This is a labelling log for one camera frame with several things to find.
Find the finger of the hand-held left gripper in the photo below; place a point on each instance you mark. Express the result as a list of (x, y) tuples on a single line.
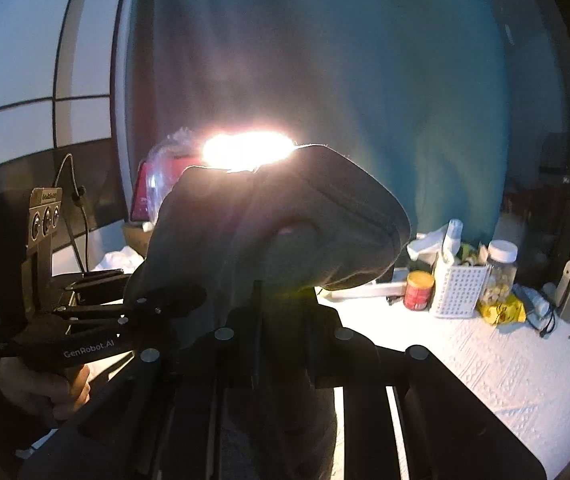
[(175, 299), (100, 276)]

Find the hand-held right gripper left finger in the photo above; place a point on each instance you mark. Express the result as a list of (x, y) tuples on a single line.
[(257, 320)]

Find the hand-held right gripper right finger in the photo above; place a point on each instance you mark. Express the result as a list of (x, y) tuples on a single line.
[(325, 340)]

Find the brown t-shirt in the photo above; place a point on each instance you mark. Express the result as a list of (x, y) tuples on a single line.
[(275, 210)]

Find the person's left hand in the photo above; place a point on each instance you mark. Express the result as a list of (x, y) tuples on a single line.
[(30, 385)]

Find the white crumpled cloth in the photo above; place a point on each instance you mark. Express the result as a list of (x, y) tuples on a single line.
[(115, 261)]

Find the cardboard box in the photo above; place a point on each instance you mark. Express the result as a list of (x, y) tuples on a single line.
[(137, 240)]

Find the white power strip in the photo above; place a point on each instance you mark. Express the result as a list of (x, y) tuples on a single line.
[(365, 290)]

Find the red can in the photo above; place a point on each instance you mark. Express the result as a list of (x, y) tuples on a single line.
[(419, 292)]

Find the clear plastic bag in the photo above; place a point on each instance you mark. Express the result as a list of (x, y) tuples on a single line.
[(165, 160)]

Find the white crumpled tissue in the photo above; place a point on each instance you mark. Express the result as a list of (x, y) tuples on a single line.
[(425, 245)]

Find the white perforated basket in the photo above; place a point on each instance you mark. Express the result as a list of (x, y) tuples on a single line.
[(457, 292)]

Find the white textured table cover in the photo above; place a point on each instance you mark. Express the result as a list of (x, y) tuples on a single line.
[(465, 370)]

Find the white bottle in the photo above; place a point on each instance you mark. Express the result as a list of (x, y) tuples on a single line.
[(452, 240)]

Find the white desk lamp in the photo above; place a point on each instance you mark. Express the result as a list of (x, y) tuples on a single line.
[(245, 150)]

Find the yellow snack packet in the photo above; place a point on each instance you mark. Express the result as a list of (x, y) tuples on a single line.
[(502, 312)]

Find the clear jar with white lid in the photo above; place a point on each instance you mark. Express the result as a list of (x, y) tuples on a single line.
[(497, 270)]

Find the white round gadget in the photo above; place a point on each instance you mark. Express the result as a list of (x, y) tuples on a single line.
[(532, 300)]

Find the teal curtain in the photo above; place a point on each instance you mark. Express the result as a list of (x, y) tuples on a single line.
[(340, 60)]

